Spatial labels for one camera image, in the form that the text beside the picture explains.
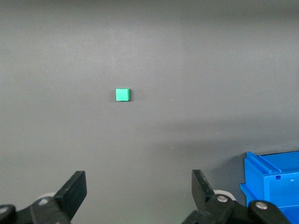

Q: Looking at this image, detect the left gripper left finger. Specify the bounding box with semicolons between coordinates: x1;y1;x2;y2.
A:
30;171;87;224

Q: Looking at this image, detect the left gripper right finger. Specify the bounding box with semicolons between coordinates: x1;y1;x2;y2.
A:
184;169;235;224

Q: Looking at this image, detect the green cube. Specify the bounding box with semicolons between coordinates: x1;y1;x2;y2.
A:
115;88;130;102

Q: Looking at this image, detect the blue plastic storage bin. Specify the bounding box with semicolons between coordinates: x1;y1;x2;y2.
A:
240;150;299;224

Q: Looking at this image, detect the dark grey table mat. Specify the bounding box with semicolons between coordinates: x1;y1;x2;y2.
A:
0;0;299;224

